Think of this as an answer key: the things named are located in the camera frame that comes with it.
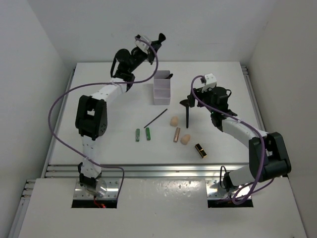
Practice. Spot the black fan powder brush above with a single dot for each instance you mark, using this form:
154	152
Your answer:
186	104

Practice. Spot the left green lipstick tube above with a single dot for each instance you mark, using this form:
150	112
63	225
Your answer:
137	135

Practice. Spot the black angled makeup brush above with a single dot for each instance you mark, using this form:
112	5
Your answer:
161	38

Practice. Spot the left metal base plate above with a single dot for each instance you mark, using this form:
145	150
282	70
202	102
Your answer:
106	189

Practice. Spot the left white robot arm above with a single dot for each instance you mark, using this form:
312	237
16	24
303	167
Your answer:
91	117

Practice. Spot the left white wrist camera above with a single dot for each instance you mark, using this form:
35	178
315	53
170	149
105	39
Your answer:
142	42

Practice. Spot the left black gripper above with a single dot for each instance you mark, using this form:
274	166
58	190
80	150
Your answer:
151	51

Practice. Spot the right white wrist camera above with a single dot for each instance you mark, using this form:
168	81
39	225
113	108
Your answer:
209	81

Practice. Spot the green lipstick tube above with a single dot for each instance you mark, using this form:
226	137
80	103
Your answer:
148	133
137	135

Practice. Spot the beige makeup sponge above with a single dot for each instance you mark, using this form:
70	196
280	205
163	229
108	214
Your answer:
174	121
185	139

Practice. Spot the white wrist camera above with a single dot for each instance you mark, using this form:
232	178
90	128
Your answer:
209	81
142	42

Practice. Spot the metal base plate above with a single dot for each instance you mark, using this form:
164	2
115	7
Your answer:
106	189
215	191

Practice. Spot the lower beige makeup sponge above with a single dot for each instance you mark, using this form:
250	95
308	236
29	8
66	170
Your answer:
185	139

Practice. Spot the black gold lipstick case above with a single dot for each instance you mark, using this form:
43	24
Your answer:
200	150

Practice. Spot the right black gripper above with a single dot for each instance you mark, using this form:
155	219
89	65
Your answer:
199	93

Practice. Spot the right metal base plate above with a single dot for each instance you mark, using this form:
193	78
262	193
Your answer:
215	191

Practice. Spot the rose gold lipstick tube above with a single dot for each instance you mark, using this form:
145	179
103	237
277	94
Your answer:
176	135

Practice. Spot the black thin eyeliner brush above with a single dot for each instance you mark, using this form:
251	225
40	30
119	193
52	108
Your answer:
155	118

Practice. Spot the white three-compartment organizer box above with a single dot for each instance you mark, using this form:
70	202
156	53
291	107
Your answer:
161	88

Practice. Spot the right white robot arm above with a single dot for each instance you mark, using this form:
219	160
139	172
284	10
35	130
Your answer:
268	157

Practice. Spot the upper beige makeup sponge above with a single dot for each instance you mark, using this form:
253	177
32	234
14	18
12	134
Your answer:
174	121

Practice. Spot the right green lipstick tube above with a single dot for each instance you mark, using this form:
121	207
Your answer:
148	133

